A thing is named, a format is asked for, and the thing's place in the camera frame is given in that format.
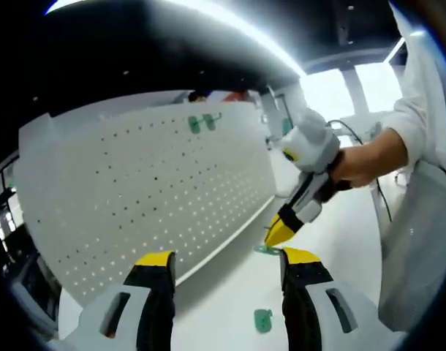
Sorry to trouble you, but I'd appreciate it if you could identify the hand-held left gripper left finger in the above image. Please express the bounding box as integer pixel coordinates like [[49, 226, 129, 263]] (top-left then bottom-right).
[[67, 250, 177, 351]]

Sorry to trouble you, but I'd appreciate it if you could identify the person's right hand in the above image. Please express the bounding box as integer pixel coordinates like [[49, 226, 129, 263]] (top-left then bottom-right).
[[330, 144, 379, 191]]

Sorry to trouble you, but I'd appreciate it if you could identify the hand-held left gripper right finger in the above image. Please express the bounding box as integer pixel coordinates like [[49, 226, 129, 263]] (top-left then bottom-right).
[[279, 246, 387, 351]]

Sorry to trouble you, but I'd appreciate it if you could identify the ceiling light strip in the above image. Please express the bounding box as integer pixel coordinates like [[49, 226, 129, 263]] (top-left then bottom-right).
[[43, 0, 309, 76]]

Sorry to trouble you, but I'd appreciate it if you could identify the person in white coat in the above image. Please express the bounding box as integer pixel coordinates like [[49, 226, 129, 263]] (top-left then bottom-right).
[[376, 0, 446, 332]]

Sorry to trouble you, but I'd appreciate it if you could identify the green hook assembly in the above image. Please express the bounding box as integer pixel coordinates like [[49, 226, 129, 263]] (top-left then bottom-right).
[[203, 112, 222, 132], [187, 115, 205, 135], [254, 244, 282, 257], [253, 309, 273, 335]]

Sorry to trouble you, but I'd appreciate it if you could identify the white desk partition panel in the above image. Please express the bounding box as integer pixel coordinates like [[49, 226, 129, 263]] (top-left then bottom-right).
[[18, 109, 54, 129]]

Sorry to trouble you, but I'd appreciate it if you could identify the grey box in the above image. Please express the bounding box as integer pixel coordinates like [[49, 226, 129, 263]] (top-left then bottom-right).
[[9, 252, 61, 341]]

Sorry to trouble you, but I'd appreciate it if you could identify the green chair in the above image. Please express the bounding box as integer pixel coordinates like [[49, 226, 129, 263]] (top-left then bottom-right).
[[279, 109, 293, 136]]

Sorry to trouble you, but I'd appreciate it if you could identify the white perforated mounting plate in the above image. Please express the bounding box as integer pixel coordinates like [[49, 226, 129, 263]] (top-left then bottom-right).
[[12, 99, 278, 307]]

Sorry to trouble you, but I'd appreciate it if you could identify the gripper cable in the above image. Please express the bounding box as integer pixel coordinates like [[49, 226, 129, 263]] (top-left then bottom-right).
[[327, 119, 393, 224]]

